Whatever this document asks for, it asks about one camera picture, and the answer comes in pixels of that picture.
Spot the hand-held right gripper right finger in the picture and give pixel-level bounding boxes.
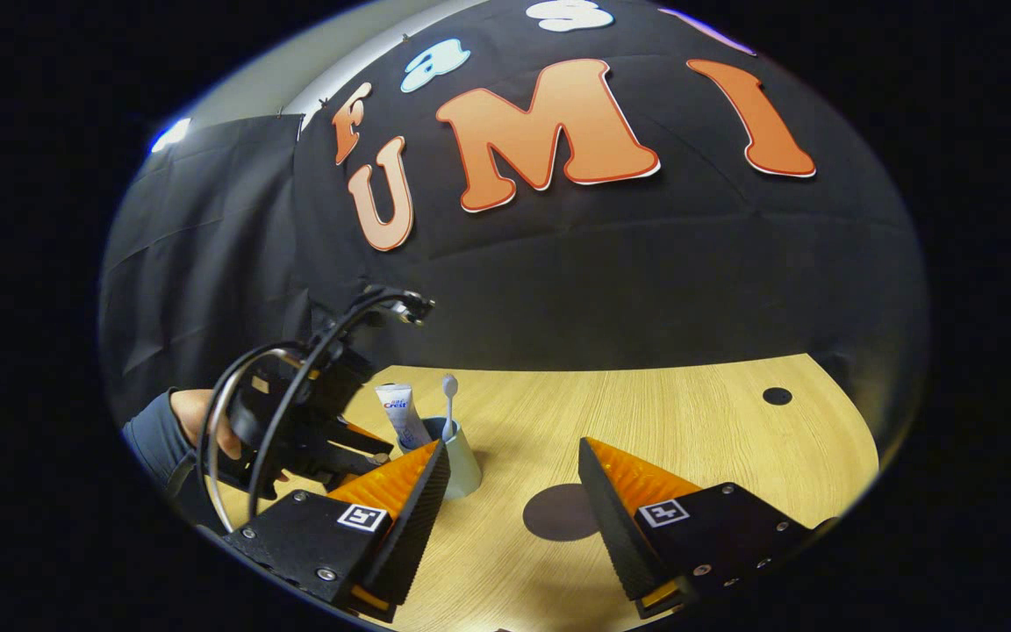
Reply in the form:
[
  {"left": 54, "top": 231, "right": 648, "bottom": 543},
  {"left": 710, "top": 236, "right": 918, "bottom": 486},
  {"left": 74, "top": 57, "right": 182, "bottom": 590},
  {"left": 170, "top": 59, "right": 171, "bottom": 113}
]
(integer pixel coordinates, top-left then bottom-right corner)
[{"left": 577, "top": 436, "right": 836, "bottom": 620}]

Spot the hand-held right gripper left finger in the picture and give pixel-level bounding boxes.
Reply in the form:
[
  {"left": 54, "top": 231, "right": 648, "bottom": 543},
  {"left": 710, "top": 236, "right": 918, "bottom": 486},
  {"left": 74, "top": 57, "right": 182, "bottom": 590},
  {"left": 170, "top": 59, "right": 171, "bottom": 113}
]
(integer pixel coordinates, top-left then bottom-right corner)
[{"left": 225, "top": 440, "right": 452, "bottom": 624}]

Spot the white toothpaste tube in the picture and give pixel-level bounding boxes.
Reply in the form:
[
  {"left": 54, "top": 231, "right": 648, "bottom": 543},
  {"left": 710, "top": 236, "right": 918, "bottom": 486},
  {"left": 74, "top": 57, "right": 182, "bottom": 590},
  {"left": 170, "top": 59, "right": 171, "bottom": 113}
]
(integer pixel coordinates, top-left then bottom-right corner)
[{"left": 374, "top": 383, "right": 433, "bottom": 452}]

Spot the dark brown round coaster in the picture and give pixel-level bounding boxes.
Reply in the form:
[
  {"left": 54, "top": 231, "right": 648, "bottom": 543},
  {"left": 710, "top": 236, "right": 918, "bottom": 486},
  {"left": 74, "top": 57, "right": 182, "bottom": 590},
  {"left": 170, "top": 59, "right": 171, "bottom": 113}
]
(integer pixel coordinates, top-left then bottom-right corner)
[{"left": 522, "top": 483, "right": 603, "bottom": 542}]

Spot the grey cup with wooden handle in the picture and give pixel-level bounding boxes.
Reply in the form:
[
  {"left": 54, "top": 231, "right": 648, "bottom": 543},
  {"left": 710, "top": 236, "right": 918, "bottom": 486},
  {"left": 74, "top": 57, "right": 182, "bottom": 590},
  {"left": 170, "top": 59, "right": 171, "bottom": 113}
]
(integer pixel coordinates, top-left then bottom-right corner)
[{"left": 396, "top": 417, "right": 484, "bottom": 501}]

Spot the white toothbrush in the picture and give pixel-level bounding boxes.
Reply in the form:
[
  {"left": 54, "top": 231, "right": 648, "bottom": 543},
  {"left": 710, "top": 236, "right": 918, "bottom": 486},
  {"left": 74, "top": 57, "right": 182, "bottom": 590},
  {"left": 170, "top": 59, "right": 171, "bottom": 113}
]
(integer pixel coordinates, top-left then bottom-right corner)
[{"left": 440, "top": 374, "right": 460, "bottom": 443}]

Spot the wooden desktop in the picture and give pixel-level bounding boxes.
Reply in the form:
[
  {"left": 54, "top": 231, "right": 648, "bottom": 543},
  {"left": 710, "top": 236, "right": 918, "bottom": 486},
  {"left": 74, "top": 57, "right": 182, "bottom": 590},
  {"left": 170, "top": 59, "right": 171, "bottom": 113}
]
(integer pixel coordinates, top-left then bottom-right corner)
[{"left": 207, "top": 353, "right": 880, "bottom": 632}]

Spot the black cable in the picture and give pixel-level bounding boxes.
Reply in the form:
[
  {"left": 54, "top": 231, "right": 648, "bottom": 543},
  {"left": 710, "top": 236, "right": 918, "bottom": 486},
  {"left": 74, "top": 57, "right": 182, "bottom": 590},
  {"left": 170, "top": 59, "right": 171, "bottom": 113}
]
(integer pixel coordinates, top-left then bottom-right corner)
[{"left": 247, "top": 288, "right": 420, "bottom": 521}]

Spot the grey cable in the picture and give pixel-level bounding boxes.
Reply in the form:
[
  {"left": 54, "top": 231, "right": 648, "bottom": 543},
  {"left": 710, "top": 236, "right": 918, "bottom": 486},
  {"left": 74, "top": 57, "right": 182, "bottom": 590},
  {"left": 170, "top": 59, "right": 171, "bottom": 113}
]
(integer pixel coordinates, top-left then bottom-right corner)
[{"left": 204, "top": 343, "right": 298, "bottom": 535}]

